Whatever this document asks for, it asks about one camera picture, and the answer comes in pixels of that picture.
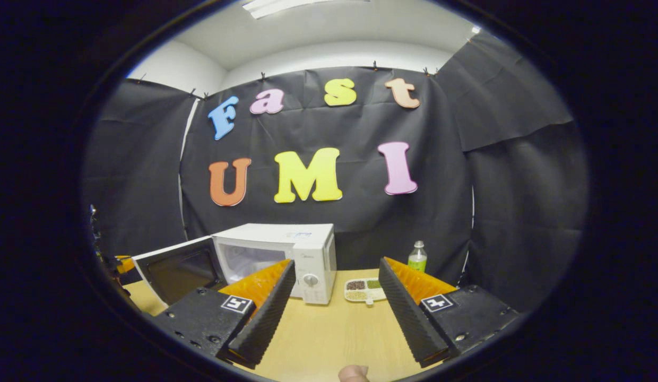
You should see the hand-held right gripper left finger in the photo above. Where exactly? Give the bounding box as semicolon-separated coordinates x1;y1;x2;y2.
151;258;297;370

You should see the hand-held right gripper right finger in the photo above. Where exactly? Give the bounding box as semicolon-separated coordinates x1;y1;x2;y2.
378;257;521;368

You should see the white microwave oven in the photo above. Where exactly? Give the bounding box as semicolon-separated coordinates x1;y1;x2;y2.
132;223;337;307

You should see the divided tray of beans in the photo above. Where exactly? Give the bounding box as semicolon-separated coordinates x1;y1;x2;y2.
344;277;387;307

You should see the green tea bottle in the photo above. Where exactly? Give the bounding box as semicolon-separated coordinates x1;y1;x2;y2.
408;240;428;274

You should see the large ceiling light panel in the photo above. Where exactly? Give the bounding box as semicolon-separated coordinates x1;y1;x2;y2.
243;0;372;20

